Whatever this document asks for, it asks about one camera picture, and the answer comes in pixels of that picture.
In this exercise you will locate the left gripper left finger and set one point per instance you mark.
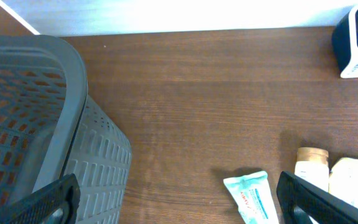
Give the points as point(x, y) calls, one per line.
point(57, 202)

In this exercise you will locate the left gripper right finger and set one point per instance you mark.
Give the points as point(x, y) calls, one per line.
point(302, 202)

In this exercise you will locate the cream tube brown cap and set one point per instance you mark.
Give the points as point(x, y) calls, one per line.
point(312, 166)

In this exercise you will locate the yellow snack bag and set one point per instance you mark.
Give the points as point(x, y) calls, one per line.
point(343, 180)

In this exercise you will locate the white barcode scanner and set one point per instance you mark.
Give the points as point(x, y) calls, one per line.
point(344, 41)

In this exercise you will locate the grey plastic basket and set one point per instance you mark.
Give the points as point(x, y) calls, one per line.
point(50, 127)

